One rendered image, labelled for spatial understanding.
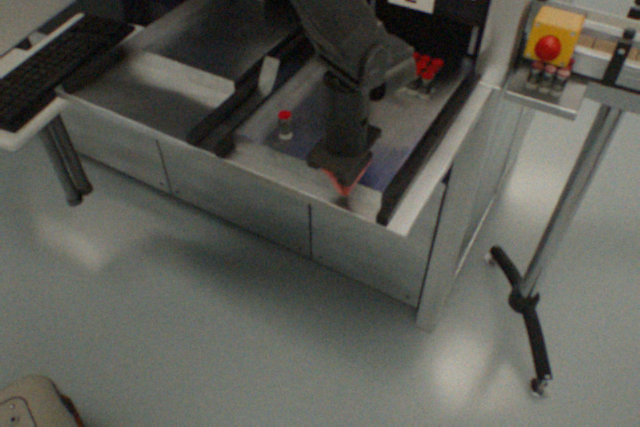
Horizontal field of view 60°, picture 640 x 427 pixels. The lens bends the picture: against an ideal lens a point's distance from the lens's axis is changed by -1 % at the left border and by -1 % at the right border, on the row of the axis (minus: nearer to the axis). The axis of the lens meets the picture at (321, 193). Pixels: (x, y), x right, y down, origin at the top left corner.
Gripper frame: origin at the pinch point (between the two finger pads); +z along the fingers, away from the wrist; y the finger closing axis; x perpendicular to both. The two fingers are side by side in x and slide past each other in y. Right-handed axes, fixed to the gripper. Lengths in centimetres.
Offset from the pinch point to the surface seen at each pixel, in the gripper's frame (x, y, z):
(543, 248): -31, 52, 54
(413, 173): -7.5, 8.1, 0.0
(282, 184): 9.4, -1.9, 2.0
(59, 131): 101, 18, 46
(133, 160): 99, 37, 72
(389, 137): -0.2, 15.7, 2.0
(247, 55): 34.0, 24.0, 2.1
